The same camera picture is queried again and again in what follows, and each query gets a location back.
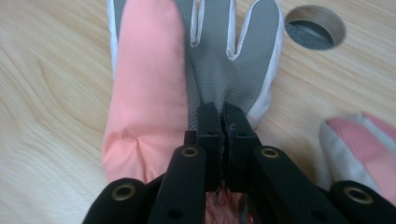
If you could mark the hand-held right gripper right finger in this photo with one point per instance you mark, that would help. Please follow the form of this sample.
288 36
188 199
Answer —
238 137

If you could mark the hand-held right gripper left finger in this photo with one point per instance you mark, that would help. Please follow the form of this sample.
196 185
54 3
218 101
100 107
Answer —
211 137

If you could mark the pink glove with grey palm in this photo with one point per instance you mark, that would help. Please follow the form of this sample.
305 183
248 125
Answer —
149 77

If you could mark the pink quilted winter glove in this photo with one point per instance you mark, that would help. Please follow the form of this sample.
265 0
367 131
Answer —
373 152

